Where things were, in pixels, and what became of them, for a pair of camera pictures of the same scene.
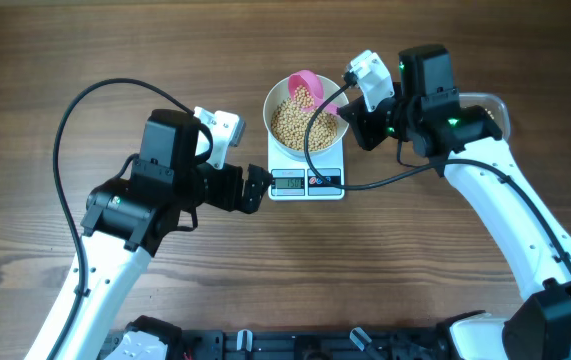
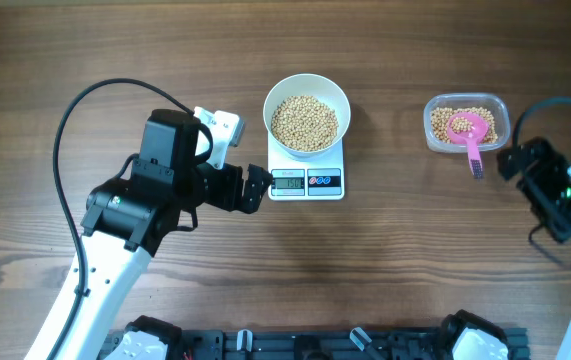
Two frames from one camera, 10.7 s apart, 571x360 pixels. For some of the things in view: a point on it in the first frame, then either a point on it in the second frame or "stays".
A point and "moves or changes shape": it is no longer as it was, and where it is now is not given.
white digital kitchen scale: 292,179 stays
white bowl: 288,124 stays
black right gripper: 357,113 to 552,167
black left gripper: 253,190 stays
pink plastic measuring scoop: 312,83 moves or changes shape
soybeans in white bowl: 289,124 stays
